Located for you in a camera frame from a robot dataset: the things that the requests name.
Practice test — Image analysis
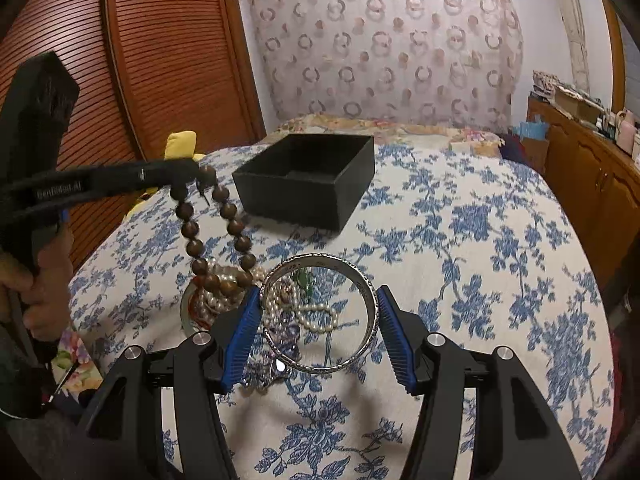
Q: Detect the person's left hand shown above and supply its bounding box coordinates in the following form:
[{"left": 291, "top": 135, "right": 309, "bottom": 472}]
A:
[{"left": 1, "top": 223, "right": 74, "bottom": 341}]

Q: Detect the silver bangle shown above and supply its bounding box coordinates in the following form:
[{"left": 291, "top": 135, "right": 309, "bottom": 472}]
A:
[{"left": 259, "top": 252, "right": 380, "bottom": 375}]

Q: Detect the pink thermos jug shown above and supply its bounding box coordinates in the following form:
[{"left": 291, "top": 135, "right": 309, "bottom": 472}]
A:
[{"left": 615, "top": 108, "right": 637, "bottom": 155}]

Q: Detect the yellow plush toy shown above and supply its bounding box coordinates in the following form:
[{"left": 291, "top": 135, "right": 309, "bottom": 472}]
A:
[{"left": 122, "top": 130, "right": 204, "bottom": 220}]

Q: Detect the brown louvered wardrobe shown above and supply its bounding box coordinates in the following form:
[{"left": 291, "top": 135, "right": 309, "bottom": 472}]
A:
[{"left": 0, "top": 0, "right": 267, "bottom": 271}]

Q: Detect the blue floral cloth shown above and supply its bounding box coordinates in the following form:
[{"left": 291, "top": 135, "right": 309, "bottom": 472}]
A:
[{"left": 70, "top": 144, "right": 614, "bottom": 479}]

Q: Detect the black jewelry box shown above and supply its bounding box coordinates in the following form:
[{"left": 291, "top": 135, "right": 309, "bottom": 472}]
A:
[{"left": 232, "top": 133, "right": 375, "bottom": 232}]

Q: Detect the wooden sideboard cabinet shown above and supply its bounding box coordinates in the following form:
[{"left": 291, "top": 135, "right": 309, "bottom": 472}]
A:
[{"left": 527, "top": 96, "right": 639, "bottom": 287}]

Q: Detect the cardboard box on cabinet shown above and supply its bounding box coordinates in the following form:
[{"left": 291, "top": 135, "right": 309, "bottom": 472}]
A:
[{"left": 553, "top": 84, "right": 602, "bottom": 125}]

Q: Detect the white pearl necklace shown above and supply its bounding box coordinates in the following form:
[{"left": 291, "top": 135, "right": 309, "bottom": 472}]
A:
[{"left": 192, "top": 258, "right": 341, "bottom": 336}]

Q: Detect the purple bead jewelry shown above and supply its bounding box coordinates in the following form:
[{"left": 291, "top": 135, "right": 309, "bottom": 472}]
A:
[{"left": 240, "top": 278, "right": 303, "bottom": 393}]

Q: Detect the circle patterned sheer curtain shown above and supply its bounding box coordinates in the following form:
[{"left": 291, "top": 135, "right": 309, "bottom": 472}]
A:
[{"left": 248, "top": 0, "right": 523, "bottom": 132}]

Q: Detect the brown wooden bead bracelet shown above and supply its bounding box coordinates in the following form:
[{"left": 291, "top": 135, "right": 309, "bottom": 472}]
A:
[{"left": 169, "top": 164, "right": 260, "bottom": 297}]

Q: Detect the beige side curtain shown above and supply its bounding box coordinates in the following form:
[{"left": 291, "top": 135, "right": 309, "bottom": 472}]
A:
[{"left": 556, "top": 0, "right": 590, "bottom": 93}]

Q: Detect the floral bed quilt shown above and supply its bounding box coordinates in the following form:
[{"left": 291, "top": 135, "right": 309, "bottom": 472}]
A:
[{"left": 260, "top": 114, "right": 506, "bottom": 158}]

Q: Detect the blue gift bag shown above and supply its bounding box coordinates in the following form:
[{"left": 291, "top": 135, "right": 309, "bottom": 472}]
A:
[{"left": 513, "top": 115, "right": 549, "bottom": 141}]

